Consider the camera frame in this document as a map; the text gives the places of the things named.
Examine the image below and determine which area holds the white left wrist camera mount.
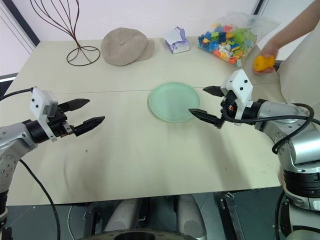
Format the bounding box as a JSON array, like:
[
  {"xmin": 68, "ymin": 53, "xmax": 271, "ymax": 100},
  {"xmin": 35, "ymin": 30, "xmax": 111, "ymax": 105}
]
[{"xmin": 29, "ymin": 87, "xmax": 59, "ymax": 143}]

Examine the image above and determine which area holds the black metal table bracket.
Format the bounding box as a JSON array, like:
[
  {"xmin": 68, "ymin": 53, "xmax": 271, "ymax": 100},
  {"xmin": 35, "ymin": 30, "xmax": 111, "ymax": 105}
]
[{"xmin": 214, "ymin": 191, "xmax": 242, "ymax": 240}]

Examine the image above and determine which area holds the pale green round plate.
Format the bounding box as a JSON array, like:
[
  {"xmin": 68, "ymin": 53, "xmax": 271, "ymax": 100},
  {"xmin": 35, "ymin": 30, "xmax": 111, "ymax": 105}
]
[{"xmin": 148, "ymin": 81, "xmax": 201, "ymax": 124}]

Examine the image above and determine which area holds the orange toy fruit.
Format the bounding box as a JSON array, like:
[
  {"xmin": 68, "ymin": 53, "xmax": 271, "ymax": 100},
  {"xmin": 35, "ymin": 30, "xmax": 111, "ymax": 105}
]
[{"xmin": 252, "ymin": 54, "xmax": 277, "ymax": 74}]

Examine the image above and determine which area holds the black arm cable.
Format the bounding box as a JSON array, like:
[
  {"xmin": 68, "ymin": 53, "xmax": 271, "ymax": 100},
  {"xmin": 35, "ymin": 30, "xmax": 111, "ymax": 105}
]
[
  {"xmin": 221, "ymin": 102, "xmax": 316, "ymax": 155},
  {"xmin": 0, "ymin": 87, "xmax": 62, "ymax": 240}
]

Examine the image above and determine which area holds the purple white tissue pack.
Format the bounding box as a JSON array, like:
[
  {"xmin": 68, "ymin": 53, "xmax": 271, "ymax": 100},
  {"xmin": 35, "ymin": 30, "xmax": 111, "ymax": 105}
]
[{"xmin": 163, "ymin": 26, "xmax": 191, "ymax": 55}]

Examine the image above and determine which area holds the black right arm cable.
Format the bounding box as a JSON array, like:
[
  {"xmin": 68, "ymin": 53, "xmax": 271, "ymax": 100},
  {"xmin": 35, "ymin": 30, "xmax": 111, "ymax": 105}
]
[{"xmin": 221, "ymin": 102, "xmax": 316, "ymax": 155}]

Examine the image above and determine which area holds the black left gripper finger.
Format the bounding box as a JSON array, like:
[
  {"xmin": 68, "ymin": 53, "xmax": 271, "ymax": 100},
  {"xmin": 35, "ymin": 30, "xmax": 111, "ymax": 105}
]
[
  {"xmin": 57, "ymin": 98, "xmax": 91, "ymax": 114},
  {"xmin": 73, "ymin": 115, "xmax": 106, "ymax": 138}
]

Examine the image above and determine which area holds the grey rounded leg cover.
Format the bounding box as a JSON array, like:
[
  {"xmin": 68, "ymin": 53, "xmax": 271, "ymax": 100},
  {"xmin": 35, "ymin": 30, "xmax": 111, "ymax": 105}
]
[
  {"xmin": 103, "ymin": 198, "xmax": 138, "ymax": 234},
  {"xmin": 176, "ymin": 193, "xmax": 208, "ymax": 240}
]

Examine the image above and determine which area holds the brown wire hat stand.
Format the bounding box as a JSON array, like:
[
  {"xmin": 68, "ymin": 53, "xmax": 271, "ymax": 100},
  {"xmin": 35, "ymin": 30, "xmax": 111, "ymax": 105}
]
[{"xmin": 29, "ymin": 0, "xmax": 102, "ymax": 67}]

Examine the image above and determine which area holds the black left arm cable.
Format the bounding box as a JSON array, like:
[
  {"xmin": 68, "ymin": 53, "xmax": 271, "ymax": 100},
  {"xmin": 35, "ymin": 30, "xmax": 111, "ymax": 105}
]
[{"xmin": 0, "ymin": 87, "xmax": 62, "ymax": 240}]

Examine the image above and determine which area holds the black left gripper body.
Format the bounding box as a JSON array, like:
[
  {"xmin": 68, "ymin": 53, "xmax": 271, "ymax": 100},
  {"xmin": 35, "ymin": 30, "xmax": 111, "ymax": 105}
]
[{"xmin": 48, "ymin": 105, "xmax": 76, "ymax": 138}]

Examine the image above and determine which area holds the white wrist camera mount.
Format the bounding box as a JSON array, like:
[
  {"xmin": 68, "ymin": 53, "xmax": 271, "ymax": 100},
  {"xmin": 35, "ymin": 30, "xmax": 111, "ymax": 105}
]
[
  {"xmin": 29, "ymin": 87, "xmax": 59, "ymax": 143},
  {"xmin": 220, "ymin": 69, "xmax": 254, "ymax": 126}
]

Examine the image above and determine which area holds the dark rounded rim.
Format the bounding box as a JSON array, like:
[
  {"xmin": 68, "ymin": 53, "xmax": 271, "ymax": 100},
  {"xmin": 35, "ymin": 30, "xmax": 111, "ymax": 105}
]
[{"xmin": 86, "ymin": 228, "xmax": 201, "ymax": 240}]

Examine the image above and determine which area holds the beige flat cap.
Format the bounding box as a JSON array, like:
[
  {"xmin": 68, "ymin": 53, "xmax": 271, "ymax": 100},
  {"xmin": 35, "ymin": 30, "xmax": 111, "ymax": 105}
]
[{"xmin": 100, "ymin": 27, "xmax": 156, "ymax": 67}]

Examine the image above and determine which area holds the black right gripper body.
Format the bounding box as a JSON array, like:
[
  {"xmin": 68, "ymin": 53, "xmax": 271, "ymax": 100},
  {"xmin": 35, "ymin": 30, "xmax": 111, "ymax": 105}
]
[{"xmin": 219, "ymin": 88, "xmax": 238, "ymax": 121}]

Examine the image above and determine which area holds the dark window frame bar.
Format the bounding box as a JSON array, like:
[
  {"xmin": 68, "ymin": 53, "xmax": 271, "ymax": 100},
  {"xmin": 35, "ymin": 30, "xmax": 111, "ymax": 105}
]
[{"xmin": 4, "ymin": 0, "xmax": 41, "ymax": 48}]

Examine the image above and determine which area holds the clear bag of toy bricks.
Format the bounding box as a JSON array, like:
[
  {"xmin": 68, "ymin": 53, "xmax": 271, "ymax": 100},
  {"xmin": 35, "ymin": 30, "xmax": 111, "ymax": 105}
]
[{"xmin": 197, "ymin": 10, "xmax": 282, "ymax": 69}]

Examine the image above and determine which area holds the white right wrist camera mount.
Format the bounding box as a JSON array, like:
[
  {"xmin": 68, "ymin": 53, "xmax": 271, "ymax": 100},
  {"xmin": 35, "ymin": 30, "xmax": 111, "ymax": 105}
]
[{"xmin": 220, "ymin": 69, "xmax": 254, "ymax": 126}]

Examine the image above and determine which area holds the person's bare hand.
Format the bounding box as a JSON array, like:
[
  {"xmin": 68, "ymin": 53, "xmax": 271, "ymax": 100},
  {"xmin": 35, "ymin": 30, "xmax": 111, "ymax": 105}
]
[{"xmin": 251, "ymin": 42, "xmax": 280, "ymax": 76}]

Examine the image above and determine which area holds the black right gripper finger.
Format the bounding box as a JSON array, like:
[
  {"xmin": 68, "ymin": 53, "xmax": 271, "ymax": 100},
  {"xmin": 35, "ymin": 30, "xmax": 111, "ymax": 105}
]
[
  {"xmin": 188, "ymin": 108, "xmax": 225, "ymax": 130},
  {"xmin": 202, "ymin": 85, "xmax": 225, "ymax": 99}
]

